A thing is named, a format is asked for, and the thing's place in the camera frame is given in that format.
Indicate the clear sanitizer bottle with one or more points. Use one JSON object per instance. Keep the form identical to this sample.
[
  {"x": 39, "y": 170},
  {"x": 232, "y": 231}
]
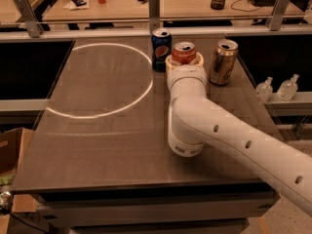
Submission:
[
  {"x": 264, "y": 90},
  {"x": 288, "y": 88}
]

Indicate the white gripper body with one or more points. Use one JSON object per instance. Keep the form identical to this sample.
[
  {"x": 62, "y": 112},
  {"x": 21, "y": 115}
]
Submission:
[{"x": 185, "y": 70}]

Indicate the grey table drawer cabinet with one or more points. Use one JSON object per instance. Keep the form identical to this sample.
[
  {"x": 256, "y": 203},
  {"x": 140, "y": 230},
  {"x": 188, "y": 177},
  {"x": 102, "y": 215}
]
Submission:
[{"x": 157, "y": 204}]

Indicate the left metal bracket post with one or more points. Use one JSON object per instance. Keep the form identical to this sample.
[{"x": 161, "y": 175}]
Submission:
[{"x": 33, "y": 26}]

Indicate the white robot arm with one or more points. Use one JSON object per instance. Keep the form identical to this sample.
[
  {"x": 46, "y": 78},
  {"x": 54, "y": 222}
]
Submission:
[{"x": 195, "y": 121}]

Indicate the blue pepsi can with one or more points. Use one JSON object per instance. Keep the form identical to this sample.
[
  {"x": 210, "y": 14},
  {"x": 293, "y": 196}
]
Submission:
[{"x": 161, "y": 40}]

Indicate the cardboard box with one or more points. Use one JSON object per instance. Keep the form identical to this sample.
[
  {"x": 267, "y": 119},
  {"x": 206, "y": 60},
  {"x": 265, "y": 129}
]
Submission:
[{"x": 21, "y": 217}]

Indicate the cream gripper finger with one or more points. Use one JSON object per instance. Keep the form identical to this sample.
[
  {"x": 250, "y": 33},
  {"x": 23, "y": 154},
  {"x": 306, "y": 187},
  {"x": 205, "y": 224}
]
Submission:
[
  {"x": 199, "y": 60},
  {"x": 170, "y": 64}
]

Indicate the clear sanitizer bottle right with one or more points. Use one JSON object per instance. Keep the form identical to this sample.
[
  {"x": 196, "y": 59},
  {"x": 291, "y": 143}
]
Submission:
[{"x": 288, "y": 88}]

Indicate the right metal bracket post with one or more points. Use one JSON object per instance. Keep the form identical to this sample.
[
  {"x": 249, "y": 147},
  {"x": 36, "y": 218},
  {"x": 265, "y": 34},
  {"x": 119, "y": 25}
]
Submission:
[{"x": 275, "y": 21}]

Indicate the metal bracket post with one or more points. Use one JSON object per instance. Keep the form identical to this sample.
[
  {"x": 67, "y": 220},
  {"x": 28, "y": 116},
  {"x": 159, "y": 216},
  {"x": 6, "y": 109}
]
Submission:
[
  {"x": 33, "y": 26},
  {"x": 275, "y": 21},
  {"x": 154, "y": 14}
]

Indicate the red coke can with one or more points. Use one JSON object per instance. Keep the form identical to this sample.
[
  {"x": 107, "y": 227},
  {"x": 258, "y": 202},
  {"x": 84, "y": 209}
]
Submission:
[{"x": 184, "y": 52}]

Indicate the gold soda can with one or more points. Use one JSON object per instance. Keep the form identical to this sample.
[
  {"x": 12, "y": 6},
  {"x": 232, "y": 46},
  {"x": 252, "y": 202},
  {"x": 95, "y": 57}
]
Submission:
[{"x": 223, "y": 60}]

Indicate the clear sanitizer bottle left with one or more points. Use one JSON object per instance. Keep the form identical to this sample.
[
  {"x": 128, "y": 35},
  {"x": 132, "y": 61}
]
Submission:
[{"x": 264, "y": 90}]

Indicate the middle metal bracket post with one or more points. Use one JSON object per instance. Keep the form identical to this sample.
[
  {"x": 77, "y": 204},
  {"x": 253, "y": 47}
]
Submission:
[{"x": 154, "y": 14}]

